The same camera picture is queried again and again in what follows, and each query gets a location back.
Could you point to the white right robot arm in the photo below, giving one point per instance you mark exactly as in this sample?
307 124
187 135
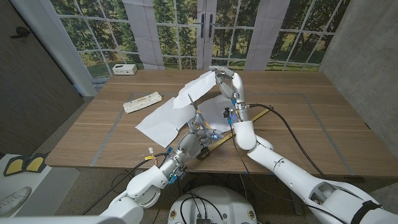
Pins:
280 165

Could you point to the large white paper sheet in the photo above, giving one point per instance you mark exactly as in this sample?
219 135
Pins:
155 124

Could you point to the black and yellow shoe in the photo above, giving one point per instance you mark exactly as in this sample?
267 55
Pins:
35 163

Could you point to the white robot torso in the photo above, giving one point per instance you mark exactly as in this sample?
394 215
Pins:
217 202

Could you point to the white power strip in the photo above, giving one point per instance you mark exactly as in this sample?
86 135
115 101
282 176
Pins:
140 102

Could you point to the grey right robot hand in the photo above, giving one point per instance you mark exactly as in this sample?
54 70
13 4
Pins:
239 87

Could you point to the white socket box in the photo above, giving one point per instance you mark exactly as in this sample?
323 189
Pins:
124 69

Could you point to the black yellow tape measure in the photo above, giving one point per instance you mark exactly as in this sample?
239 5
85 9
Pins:
259 116

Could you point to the white sneaker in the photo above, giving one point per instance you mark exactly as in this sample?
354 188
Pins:
14 202

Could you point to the printed window forest backdrop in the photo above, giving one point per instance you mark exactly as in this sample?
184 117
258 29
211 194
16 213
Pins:
174 37

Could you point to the yellow black foot pedal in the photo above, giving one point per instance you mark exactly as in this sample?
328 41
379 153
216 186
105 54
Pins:
14 166

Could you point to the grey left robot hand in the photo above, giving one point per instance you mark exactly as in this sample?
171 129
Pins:
192 146

